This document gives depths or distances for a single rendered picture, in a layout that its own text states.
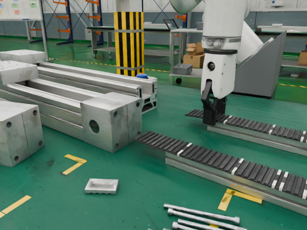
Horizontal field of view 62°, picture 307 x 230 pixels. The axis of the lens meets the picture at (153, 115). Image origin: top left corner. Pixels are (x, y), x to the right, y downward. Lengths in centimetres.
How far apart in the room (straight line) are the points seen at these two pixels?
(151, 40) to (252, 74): 851
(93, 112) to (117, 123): 6
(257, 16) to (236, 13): 763
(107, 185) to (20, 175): 17
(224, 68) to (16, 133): 44
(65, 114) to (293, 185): 47
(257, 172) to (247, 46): 67
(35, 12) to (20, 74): 534
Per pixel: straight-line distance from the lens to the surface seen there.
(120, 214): 40
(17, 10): 640
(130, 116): 55
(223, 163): 45
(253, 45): 105
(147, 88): 77
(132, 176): 47
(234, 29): 58
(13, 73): 84
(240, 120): 64
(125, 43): 392
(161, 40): 921
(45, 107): 68
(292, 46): 815
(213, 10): 57
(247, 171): 44
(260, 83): 98
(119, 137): 54
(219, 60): 57
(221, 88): 58
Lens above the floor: 105
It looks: 21 degrees down
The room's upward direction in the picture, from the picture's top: straight up
